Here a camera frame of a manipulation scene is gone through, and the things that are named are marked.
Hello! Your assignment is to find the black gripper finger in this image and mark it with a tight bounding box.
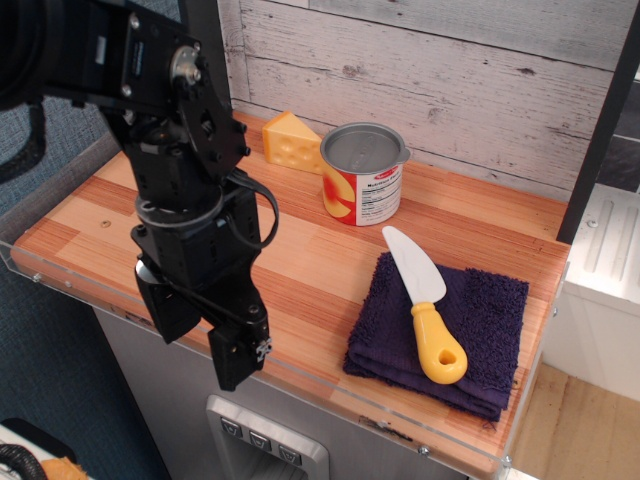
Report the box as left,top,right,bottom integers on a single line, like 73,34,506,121
208,322,272,392
135,264,201,344

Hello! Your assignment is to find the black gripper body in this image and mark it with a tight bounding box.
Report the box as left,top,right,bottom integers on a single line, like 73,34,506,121
131,187,266,326

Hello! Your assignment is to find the toy food can grey lid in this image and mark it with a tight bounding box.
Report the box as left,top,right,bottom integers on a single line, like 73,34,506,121
319,122,411,227

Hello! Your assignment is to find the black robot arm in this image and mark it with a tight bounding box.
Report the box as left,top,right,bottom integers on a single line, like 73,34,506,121
1,1,272,391

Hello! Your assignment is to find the yellow toy cheese wedge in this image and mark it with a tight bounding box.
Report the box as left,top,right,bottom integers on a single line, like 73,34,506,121
262,111,324,175

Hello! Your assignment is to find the silver dispenser button panel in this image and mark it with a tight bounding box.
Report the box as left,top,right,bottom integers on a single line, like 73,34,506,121
206,395,330,479

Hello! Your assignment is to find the folded purple towel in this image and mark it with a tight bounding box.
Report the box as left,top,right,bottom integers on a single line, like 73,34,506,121
343,253,529,422

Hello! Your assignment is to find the white toy appliance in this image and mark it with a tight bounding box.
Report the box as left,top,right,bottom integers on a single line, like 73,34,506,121
543,185,639,400

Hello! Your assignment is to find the black cable loop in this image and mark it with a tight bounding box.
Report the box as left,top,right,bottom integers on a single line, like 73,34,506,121
0,94,47,184

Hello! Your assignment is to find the toy knife yellow handle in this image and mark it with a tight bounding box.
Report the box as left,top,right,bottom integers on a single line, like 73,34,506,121
382,226,468,385

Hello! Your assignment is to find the dark vertical post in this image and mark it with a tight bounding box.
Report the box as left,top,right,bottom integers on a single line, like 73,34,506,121
556,4,639,245

